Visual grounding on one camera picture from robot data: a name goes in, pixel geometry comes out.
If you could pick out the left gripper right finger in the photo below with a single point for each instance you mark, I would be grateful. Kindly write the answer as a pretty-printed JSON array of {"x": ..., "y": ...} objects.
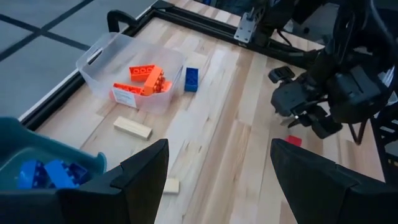
[{"x": 326, "y": 202}]

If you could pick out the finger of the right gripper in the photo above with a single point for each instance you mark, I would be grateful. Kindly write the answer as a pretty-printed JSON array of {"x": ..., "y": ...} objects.
[
  {"x": 325, "y": 126},
  {"x": 290, "y": 98}
]

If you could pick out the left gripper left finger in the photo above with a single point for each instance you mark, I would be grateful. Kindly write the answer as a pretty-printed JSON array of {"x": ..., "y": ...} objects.
[{"x": 124, "y": 202}]

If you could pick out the red wedge block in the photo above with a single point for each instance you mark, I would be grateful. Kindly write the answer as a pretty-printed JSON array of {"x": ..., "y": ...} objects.
[{"x": 293, "y": 140}]

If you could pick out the small blue studded brick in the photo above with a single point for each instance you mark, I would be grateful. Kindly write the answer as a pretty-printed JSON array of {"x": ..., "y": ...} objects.
[{"x": 80, "y": 172}]

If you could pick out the orange studded brick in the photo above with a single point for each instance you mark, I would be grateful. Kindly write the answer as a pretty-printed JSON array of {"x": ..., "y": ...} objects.
[
  {"x": 154, "y": 81},
  {"x": 138, "y": 73},
  {"x": 124, "y": 88}
]

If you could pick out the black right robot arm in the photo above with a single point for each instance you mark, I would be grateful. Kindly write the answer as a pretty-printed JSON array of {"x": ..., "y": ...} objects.
[{"x": 351, "y": 31}]

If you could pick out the natural wood plank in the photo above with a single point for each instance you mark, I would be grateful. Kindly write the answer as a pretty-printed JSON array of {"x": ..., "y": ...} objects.
[
  {"x": 132, "y": 127},
  {"x": 172, "y": 186}
]

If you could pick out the silver mounting plate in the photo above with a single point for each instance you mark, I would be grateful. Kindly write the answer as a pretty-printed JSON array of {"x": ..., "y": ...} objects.
[{"x": 244, "y": 28}]

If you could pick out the white bin label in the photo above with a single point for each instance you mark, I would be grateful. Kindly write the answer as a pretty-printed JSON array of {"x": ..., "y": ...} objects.
[{"x": 124, "y": 98}]

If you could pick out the teal plastic bin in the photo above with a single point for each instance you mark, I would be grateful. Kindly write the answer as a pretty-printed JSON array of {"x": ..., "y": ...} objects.
[{"x": 18, "y": 140}]

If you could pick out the clear labelled plastic bin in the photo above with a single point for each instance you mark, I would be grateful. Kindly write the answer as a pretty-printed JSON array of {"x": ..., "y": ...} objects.
[{"x": 102, "y": 68}]

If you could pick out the black clamp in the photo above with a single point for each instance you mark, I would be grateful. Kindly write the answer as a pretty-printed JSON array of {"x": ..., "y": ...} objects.
[{"x": 119, "y": 15}]

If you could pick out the black table frame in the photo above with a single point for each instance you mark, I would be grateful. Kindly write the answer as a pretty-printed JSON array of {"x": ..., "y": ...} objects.
[{"x": 199, "y": 23}]

